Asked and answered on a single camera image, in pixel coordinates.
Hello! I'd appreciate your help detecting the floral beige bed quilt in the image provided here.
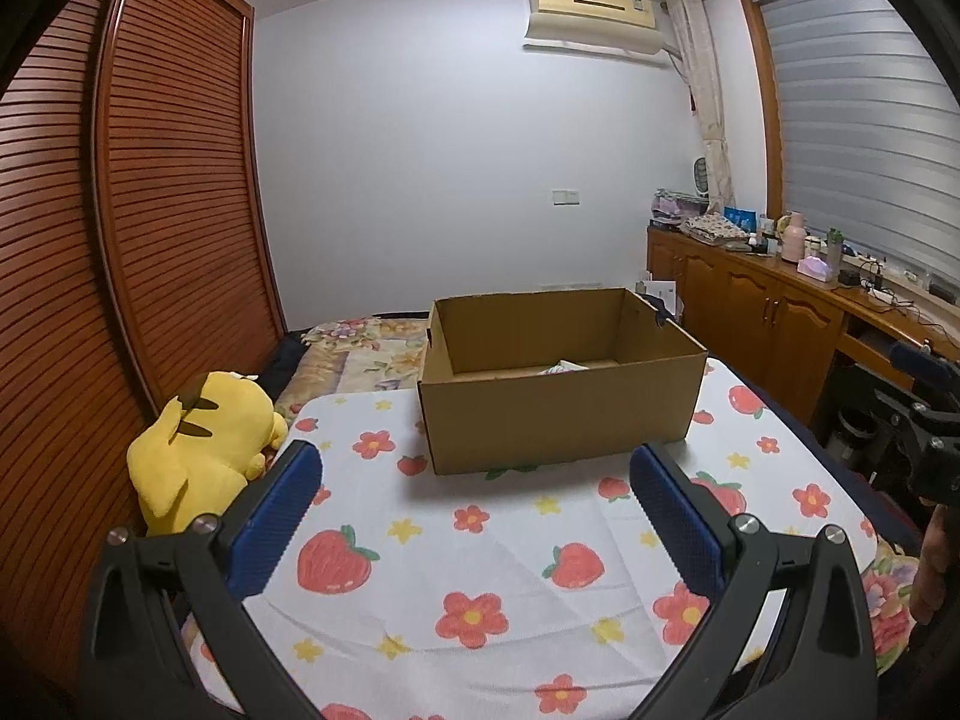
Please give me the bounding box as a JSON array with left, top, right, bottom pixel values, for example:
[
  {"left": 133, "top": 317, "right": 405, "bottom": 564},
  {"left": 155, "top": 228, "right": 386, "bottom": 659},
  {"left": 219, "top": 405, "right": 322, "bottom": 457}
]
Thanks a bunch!
[{"left": 275, "top": 312, "right": 428, "bottom": 424}]

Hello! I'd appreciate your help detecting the pink thermos bottle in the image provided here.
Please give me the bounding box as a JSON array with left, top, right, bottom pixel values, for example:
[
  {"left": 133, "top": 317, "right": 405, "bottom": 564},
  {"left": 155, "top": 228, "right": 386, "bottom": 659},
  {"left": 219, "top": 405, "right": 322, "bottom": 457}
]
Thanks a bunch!
[{"left": 779, "top": 213, "right": 807, "bottom": 265}]

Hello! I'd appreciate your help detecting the beige patterned curtain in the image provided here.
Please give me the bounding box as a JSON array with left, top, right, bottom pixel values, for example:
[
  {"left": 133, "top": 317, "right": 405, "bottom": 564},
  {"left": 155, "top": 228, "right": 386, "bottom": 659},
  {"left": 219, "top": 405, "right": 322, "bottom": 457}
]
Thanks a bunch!
[{"left": 665, "top": 0, "right": 736, "bottom": 210}]

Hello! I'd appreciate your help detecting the white power strip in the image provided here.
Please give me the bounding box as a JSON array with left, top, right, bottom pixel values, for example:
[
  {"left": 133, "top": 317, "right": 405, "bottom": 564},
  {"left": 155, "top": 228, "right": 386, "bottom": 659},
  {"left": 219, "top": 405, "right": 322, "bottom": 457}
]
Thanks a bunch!
[{"left": 866, "top": 288, "right": 913, "bottom": 309}]

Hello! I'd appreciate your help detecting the yellow pikachu plush toy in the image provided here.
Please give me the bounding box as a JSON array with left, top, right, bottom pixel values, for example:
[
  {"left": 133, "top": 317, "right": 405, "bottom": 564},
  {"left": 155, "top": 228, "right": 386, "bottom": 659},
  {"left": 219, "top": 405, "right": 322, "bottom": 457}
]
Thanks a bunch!
[{"left": 127, "top": 371, "right": 288, "bottom": 536}]

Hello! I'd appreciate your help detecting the brown louvered wooden wardrobe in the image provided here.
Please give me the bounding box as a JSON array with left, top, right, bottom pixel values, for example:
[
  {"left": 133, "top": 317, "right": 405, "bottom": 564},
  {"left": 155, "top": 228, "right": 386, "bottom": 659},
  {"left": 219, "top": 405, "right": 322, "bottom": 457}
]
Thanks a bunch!
[{"left": 2, "top": 0, "right": 286, "bottom": 691}]

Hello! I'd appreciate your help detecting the small white desk fan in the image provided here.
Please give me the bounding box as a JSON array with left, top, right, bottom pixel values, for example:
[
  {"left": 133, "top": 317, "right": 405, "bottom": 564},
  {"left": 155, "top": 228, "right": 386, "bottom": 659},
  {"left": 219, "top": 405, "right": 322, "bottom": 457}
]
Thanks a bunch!
[{"left": 693, "top": 156, "right": 709, "bottom": 199}]

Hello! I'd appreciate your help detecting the grey window roller blind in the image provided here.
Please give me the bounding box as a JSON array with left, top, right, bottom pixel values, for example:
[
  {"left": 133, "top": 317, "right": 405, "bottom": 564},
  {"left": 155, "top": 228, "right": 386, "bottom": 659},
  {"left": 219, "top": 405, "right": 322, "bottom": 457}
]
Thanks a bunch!
[{"left": 752, "top": 0, "right": 958, "bottom": 281}]

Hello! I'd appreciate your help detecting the white strawberry flower blanket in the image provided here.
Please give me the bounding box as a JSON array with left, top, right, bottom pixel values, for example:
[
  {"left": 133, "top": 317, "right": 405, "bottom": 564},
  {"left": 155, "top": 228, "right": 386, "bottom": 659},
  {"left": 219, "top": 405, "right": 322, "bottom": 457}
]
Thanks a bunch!
[{"left": 179, "top": 354, "right": 879, "bottom": 720}]

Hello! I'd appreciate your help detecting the white wall socket plate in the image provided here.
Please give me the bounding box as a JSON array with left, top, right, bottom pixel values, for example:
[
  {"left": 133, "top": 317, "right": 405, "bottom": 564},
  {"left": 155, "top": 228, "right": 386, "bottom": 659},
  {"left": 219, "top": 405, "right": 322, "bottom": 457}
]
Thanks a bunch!
[{"left": 551, "top": 188, "right": 579, "bottom": 206}]

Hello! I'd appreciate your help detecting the person's right hand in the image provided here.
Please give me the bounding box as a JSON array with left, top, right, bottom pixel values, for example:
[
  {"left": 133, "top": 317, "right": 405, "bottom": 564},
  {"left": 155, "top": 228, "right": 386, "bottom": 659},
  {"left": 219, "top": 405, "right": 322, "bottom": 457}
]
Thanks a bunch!
[{"left": 910, "top": 504, "right": 958, "bottom": 624}]

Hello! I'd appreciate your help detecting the green capped bottle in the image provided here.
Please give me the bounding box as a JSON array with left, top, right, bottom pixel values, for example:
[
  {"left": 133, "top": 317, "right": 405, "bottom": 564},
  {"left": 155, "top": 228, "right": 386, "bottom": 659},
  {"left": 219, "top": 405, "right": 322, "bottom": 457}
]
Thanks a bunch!
[{"left": 823, "top": 227, "right": 844, "bottom": 273}]

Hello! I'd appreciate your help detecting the cream wall air conditioner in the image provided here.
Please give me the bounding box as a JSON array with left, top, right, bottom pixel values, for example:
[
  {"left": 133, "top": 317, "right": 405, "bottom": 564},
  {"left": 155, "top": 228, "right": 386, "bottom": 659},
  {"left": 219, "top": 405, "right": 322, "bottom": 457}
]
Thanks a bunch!
[{"left": 526, "top": 0, "right": 665, "bottom": 55}]

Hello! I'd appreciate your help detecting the brown cardboard box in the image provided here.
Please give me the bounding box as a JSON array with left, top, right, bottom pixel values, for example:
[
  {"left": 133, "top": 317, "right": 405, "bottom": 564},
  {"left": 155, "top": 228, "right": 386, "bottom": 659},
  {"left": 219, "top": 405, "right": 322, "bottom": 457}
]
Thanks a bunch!
[{"left": 416, "top": 288, "right": 708, "bottom": 475}]

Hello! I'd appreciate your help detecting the wooden sideboard cabinet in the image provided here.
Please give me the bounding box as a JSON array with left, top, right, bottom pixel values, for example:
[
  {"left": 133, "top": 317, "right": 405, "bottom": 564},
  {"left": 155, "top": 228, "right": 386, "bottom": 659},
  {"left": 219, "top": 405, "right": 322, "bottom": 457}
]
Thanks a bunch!
[{"left": 646, "top": 226, "right": 958, "bottom": 426}]

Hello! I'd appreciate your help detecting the pink tissue box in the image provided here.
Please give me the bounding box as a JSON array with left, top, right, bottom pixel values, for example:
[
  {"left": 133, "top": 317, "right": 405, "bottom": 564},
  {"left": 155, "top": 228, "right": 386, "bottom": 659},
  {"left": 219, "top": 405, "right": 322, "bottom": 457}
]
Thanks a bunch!
[{"left": 797, "top": 255, "right": 835, "bottom": 284}]

